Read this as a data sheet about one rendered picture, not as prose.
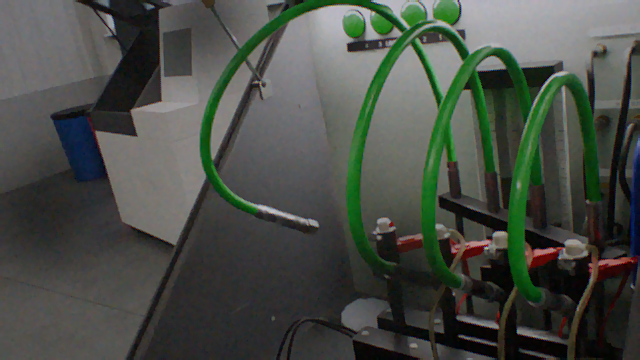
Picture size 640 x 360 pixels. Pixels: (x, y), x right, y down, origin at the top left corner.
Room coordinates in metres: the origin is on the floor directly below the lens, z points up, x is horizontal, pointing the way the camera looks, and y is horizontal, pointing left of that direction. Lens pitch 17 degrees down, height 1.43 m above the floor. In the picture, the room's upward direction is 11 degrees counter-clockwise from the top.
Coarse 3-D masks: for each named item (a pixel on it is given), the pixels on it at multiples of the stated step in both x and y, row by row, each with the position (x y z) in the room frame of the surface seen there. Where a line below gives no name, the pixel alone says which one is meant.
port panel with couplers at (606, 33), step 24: (600, 24) 0.79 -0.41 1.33; (624, 24) 0.77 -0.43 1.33; (600, 48) 0.77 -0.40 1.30; (624, 48) 0.77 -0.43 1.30; (600, 72) 0.79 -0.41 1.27; (600, 96) 0.80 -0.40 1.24; (600, 120) 0.77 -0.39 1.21; (600, 144) 0.80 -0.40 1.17; (600, 168) 0.80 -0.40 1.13; (624, 216) 0.78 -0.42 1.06
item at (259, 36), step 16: (320, 0) 0.79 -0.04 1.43; (336, 0) 0.80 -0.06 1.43; (352, 0) 0.81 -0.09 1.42; (368, 0) 0.82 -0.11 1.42; (288, 16) 0.77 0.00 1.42; (384, 16) 0.83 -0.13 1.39; (256, 32) 0.75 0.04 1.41; (272, 32) 0.76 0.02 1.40; (240, 48) 0.74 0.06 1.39; (416, 48) 0.85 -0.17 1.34; (240, 64) 0.74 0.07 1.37; (224, 80) 0.72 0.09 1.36; (432, 80) 0.86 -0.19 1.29; (208, 112) 0.71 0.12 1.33; (208, 128) 0.71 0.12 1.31; (448, 128) 0.86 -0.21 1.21; (208, 144) 0.71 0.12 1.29; (448, 144) 0.87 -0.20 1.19; (208, 160) 0.70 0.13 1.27; (448, 160) 0.87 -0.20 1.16; (208, 176) 0.71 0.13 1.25; (224, 192) 0.71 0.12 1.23; (240, 208) 0.72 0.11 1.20; (256, 208) 0.73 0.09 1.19
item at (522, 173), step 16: (560, 80) 0.54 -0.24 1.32; (576, 80) 0.57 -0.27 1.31; (544, 96) 0.52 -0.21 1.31; (576, 96) 0.59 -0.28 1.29; (544, 112) 0.50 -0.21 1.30; (528, 128) 0.49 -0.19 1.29; (592, 128) 0.61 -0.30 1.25; (528, 144) 0.48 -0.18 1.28; (592, 144) 0.61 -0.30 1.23; (528, 160) 0.47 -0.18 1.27; (592, 160) 0.61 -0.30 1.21; (528, 176) 0.47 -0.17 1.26; (592, 176) 0.61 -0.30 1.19; (512, 192) 0.47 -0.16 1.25; (592, 192) 0.62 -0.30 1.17; (512, 208) 0.46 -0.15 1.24; (592, 208) 0.61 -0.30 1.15; (512, 224) 0.46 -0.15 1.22; (592, 224) 0.62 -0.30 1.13; (512, 240) 0.45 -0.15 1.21; (592, 240) 0.62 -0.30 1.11; (512, 256) 0.45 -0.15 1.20; (512, 272) 0.45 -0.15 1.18; (528, 272) 0.46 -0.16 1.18; (528, 288) 0.46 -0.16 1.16; (544, 304) 0.48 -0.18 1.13; (560, 304) 0.50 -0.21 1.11
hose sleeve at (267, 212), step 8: (264, 208) 0.73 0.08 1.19; (256, 216) 0.73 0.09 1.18; (264, 216) 0.73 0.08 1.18; (272, 216) 0.73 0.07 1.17; (280, 216) 0.74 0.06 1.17; (288, 216) 0.74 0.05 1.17; (296, 216) 0.75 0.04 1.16; (280, 224) 0.74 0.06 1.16; (288, 224) 0.74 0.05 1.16; (296, 224) 0.74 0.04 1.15; (304, 224) 0.75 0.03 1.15
